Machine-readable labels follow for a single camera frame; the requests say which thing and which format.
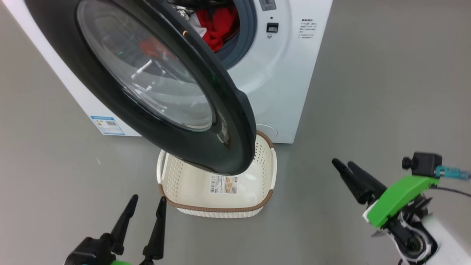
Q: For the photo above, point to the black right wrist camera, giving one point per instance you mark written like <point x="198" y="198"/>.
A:
<point x="425" y="163"/>

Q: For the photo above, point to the blue energy label sticker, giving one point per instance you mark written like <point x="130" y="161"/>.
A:
<point x="107" y="125"/>

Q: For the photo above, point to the black washing machine door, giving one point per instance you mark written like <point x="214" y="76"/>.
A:
<point x="239" y="121"/>

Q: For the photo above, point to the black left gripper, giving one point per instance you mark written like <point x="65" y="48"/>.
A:
<point x="88" y="252"/>

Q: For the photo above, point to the paper label sticker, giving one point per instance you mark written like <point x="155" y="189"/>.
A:
<point x="223" y="184"/>

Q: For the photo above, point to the white front-load washing machine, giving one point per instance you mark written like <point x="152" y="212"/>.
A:
<point x="279" y="92"/>

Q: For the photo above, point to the grey warning sticker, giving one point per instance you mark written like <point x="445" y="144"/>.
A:
<point x="267" y="4"/>

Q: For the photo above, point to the cream perforated laundry basket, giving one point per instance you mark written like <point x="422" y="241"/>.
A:
<point x="191" y="184"/>

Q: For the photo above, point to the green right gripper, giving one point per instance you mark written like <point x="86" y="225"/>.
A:
<point x="397" y="198"/>

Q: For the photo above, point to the red and white jersey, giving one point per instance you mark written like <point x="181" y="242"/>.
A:
<point x="219" y="25"/>

